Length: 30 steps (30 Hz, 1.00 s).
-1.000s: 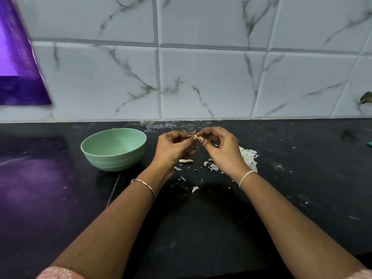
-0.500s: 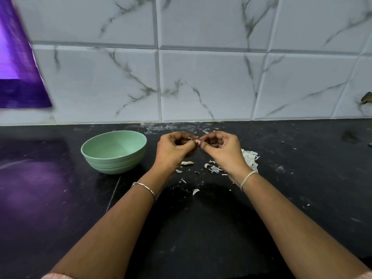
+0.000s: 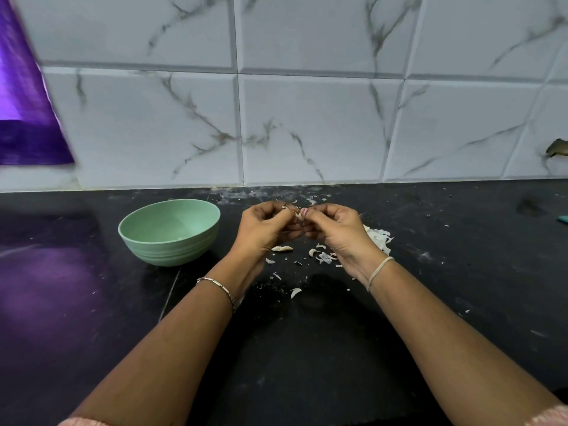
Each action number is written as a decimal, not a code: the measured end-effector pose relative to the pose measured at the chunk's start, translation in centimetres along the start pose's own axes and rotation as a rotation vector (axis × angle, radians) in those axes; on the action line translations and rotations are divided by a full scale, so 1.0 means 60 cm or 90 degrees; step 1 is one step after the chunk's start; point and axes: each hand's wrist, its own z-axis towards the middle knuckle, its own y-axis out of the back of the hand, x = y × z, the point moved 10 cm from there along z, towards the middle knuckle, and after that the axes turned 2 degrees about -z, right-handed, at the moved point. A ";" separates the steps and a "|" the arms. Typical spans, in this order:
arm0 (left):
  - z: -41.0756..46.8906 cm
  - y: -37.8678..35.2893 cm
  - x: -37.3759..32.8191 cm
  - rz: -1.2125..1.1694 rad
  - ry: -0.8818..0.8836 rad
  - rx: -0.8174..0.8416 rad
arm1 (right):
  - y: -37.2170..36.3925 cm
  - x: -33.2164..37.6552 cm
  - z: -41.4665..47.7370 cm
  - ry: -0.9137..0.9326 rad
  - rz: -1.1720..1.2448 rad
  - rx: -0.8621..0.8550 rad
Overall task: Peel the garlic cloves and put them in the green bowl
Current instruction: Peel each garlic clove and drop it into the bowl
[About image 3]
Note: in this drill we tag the small fallen garlic piece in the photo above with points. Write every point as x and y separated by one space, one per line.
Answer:
296 293

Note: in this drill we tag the green cutting board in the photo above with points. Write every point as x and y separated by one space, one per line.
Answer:
563 219

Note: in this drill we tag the pink patterned left sleeve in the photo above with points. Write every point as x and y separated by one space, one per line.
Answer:
84 421

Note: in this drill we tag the purple cloth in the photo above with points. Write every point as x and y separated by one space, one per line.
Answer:
27 88

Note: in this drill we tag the white garlic bulb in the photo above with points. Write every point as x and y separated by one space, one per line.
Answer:
299 211

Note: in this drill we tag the person's left forearm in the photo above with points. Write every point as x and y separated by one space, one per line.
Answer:
155 364

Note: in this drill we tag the mint green bowl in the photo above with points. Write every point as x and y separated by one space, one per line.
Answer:
169 231

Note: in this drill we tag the person's right forearm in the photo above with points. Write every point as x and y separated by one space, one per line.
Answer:
470 355

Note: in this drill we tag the pink patterned sleeve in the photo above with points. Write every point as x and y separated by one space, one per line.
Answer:
548 415
84 421

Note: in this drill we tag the person's right hand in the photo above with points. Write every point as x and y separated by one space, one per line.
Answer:
342 230

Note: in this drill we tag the pink patterned right sleeve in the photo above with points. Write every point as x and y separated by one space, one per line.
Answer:
548 415

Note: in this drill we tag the person's left hand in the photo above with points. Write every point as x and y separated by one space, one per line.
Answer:
262 233

